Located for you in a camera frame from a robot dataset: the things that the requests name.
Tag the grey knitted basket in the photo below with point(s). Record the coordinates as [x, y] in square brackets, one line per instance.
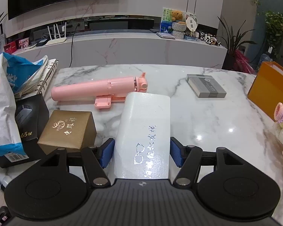
[179, 34]
[178, 27]

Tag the white marble TV cabinet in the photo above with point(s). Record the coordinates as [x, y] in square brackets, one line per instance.
[132, 49]

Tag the grey flat box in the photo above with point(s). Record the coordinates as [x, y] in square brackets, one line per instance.
[206, 87]

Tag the red box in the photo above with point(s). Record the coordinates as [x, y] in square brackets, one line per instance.
[10, 47]

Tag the black charger box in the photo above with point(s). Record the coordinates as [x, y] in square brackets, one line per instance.
[34, 117]

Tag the white tablet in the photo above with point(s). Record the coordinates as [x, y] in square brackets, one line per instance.
[166, 35]

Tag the green climbing plant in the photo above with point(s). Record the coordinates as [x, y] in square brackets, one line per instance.
[277, 28]

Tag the pink card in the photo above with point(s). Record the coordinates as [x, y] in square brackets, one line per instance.
[23, 43]

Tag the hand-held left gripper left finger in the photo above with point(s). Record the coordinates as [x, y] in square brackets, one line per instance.
[107, 154]

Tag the white router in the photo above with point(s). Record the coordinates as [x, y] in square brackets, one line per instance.
[56, 40]

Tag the black flat box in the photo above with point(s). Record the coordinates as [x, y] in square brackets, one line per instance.
[30, 161]

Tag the blue flat box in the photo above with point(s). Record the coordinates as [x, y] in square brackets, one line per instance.
[192, 37]

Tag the white glasses case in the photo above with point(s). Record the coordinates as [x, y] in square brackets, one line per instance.
[143, 127]

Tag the long-leaved potted plant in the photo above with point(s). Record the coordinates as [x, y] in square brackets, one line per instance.
[233, 47]

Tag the blue water jug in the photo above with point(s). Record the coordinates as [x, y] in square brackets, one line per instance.
[266, 60]

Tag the black white checkered toys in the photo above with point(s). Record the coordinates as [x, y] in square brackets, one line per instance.
[211, 39]

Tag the round paper fan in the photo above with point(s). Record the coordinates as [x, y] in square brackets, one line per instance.
[191, 21]

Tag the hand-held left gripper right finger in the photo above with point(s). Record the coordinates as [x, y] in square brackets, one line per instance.
[175, 153]

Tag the orange cardboard box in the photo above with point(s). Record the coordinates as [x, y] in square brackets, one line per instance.
[266, 94]

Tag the blue white plastic bag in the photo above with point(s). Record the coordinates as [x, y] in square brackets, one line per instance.
[2, 103]

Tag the pink selfie stick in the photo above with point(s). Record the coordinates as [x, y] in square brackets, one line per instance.
[85, 91]

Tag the brown teddy bear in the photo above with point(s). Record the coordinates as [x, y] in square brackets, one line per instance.
[178, 16]

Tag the golden gift box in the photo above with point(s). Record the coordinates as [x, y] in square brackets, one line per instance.
[66, 131]

